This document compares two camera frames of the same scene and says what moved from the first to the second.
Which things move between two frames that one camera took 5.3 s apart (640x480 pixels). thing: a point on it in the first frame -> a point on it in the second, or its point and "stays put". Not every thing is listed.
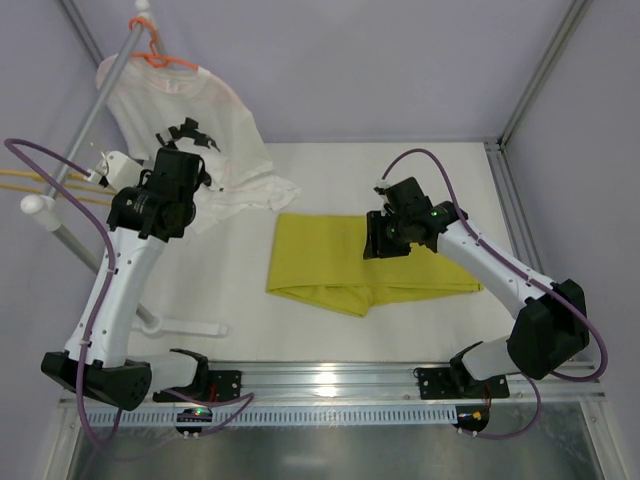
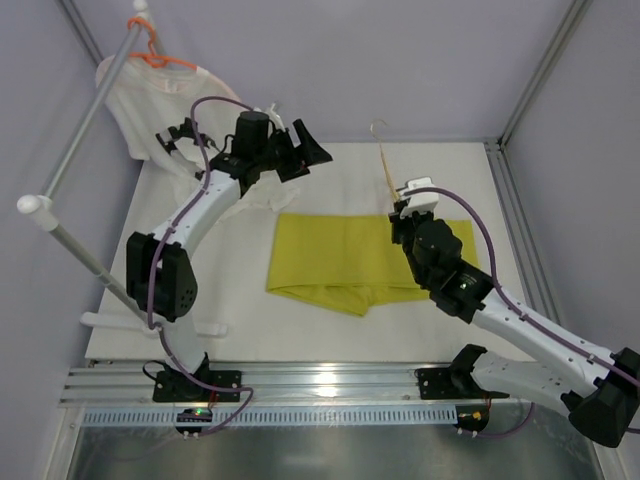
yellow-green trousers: [320, 259] stays put
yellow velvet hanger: [66, 187] -> [394, 192]
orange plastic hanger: [158, 60] stays put
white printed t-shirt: [154, 107] stays put
